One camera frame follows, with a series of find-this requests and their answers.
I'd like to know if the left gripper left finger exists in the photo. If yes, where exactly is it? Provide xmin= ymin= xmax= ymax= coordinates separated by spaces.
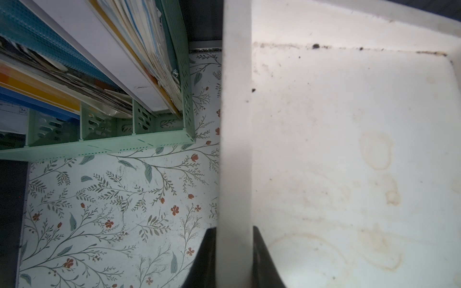
xmin=182 ymin=228 xmax=217 ymax=288

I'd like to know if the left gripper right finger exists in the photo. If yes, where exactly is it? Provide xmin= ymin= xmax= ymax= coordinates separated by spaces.
xmin=252 ymin=226 xmax=286 ymax=288

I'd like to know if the white plastic drawer unit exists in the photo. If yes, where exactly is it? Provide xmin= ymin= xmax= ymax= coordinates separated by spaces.
xmin=216 ymin=1 xmax=461 ymax=288

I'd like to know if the green plastic file organizer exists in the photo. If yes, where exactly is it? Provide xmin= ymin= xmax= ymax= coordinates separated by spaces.
xmin=1 ymin=1 xmax=194 ymax=162

